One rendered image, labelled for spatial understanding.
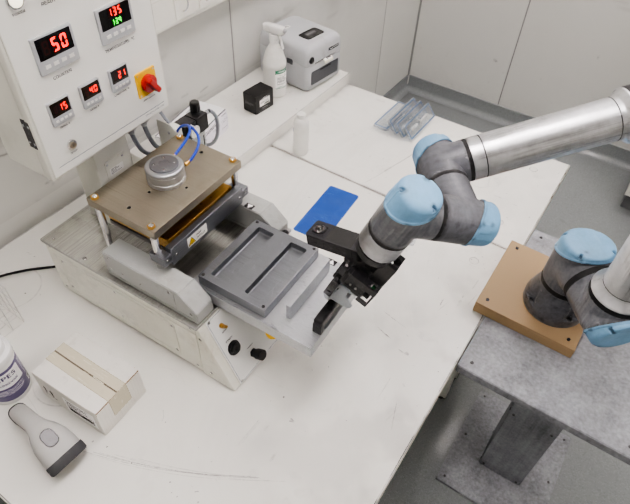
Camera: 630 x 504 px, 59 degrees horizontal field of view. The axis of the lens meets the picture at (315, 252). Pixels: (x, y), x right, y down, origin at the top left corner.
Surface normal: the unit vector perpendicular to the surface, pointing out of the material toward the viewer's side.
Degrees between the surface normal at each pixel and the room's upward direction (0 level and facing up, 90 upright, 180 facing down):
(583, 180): 0
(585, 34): 90
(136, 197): 0
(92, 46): 90
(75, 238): 0
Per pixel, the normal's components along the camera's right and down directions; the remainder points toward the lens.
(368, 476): 0.04, -0.69
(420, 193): 0.33, -0.51
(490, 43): -0.55, 0.59
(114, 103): 0.85, 0.40
